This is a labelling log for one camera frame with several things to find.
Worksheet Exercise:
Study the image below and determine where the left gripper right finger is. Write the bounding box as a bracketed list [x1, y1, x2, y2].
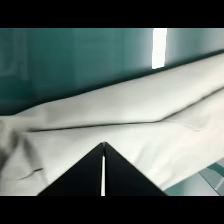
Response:
[104, 141, 167, 197]

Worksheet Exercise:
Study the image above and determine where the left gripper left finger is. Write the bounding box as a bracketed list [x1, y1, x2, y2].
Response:
[37, 142, 105, 197]

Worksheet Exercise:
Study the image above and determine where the white shirt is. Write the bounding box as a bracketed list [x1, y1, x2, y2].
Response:
[0, 52, 224, 197]

